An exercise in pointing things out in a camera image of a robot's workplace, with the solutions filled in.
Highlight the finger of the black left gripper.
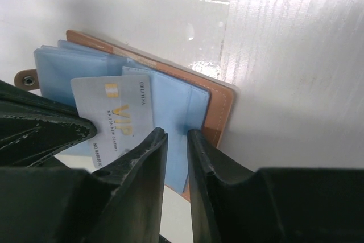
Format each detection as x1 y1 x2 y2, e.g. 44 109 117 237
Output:
1 81 97 167

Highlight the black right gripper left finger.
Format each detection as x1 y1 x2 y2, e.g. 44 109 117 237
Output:
71 127 168 242

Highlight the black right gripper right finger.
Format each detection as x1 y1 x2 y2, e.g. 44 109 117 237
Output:
188 130 284 242

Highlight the silver VIP card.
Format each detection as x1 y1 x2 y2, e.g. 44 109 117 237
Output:
71 75 154 168

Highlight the tan leather card holder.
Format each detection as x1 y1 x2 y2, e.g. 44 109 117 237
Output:
14 30 235 199

